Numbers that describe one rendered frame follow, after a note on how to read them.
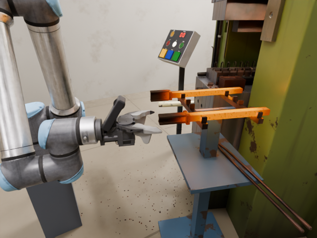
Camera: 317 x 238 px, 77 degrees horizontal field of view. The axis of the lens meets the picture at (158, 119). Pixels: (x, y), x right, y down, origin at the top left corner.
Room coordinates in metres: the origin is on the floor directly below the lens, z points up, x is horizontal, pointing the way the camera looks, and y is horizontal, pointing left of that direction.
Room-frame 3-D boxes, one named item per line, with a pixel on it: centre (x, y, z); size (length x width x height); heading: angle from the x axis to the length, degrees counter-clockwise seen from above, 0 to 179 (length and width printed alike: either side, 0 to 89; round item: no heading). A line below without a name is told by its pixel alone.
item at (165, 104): (1.61, -0.22, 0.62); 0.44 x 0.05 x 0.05; 95
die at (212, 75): (1.29, -0.55, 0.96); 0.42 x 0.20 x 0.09; 95
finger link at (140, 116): (0.65, 0.06, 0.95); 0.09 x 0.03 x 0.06; 136
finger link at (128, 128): (0.54, 0.08, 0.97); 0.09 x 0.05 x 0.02; 64
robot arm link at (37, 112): (0.95, 0.67, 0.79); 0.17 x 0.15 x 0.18; 114
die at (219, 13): (1.29, -0.55, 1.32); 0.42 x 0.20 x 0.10; 95
